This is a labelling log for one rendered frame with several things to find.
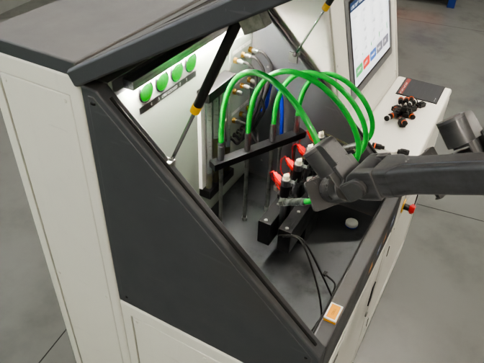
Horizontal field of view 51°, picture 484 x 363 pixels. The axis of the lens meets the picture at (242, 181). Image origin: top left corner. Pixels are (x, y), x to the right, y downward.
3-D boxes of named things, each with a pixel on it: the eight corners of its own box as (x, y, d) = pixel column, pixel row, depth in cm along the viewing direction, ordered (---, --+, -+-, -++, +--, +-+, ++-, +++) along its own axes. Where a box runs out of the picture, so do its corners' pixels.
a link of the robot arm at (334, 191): (348, 208, 94) (372, 189, 94) (326, 178, 93) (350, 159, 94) (336, 208, 100) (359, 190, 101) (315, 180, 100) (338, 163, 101)
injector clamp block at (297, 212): (286, 271, 147) (291, 232, 137) (255, 258, 151) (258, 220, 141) (330, 204, 170) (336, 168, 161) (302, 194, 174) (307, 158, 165)
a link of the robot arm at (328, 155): (366, 196, 87) (394, 170, 91) (326, 142, 86) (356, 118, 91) (328, 212, 97) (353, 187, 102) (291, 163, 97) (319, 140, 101)
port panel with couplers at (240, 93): (237, 140, 160) (240, 45, 141) (227, 136, 161) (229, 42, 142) (256, 121, 169) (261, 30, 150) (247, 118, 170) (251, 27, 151)
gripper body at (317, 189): (302, 183, 106) (311, 181, 99) (346, 166, 108) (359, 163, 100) (312, 212, 106) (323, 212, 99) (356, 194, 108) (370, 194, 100)
